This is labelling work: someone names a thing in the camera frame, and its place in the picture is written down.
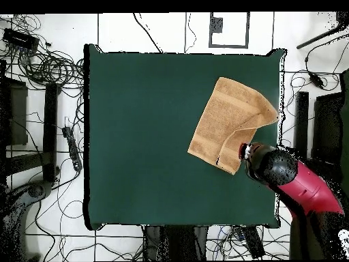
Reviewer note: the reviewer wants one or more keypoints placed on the black power adapter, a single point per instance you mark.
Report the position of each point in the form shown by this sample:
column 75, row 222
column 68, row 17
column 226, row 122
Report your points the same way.
column 316, row 80

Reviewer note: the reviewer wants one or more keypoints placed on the black upright post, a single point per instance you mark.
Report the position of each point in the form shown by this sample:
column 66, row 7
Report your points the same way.
column 302, row 122
column 50, row 131

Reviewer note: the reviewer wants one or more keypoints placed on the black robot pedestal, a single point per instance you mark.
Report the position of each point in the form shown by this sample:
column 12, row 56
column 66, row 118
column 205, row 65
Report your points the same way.
column 177, row 243

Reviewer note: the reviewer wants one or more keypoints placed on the dark flat panel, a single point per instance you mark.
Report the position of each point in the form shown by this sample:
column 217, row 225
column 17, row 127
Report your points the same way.
column 327, row 128
column 17, row 114

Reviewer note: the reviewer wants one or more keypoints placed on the black rod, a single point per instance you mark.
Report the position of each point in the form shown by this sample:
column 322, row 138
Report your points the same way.
column 321, row 36

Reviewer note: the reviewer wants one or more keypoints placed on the black rectangular box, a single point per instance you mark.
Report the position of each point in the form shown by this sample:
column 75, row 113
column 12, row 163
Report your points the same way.
column 20, row 39

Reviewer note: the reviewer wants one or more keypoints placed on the tan terry towel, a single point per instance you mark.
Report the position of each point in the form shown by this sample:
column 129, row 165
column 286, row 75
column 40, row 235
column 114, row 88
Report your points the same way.
column 220, row 122

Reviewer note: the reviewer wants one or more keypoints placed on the black power strip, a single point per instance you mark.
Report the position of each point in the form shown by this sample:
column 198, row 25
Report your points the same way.
column 73, row 150

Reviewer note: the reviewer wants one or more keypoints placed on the dark green table cloth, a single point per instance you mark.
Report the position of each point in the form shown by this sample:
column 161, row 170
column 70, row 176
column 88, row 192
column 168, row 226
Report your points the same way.
column 136, row 136

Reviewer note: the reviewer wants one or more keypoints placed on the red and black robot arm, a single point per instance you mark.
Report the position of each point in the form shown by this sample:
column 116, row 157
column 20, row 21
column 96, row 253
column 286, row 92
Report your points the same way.
column 300, row 185

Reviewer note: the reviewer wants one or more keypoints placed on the black flat bar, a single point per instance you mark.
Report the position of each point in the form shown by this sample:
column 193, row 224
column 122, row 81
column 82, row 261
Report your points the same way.
column 253, row 241

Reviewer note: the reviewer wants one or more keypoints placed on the grey square floor frame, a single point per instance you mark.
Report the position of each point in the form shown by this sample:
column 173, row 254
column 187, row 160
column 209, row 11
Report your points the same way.
column 247, row 30

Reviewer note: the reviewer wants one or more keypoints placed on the black stand base foot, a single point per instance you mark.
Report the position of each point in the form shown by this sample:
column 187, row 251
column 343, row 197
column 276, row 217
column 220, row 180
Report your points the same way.
column 35, row 189

